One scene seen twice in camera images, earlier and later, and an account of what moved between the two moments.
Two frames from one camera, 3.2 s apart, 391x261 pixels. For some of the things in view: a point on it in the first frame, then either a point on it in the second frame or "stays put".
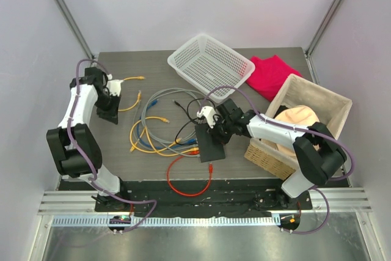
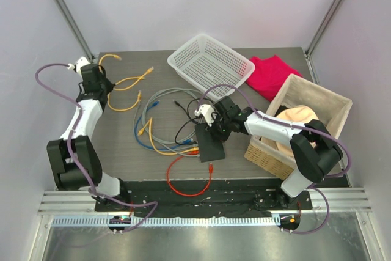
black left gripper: (111, 115) → (109, 86)
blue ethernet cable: (140, 120) stays put
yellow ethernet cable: (139, 94) stays put
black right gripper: (221, 139) stays put
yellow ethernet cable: (161, 119) → (119, 58)
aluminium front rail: (324, 200) stays put
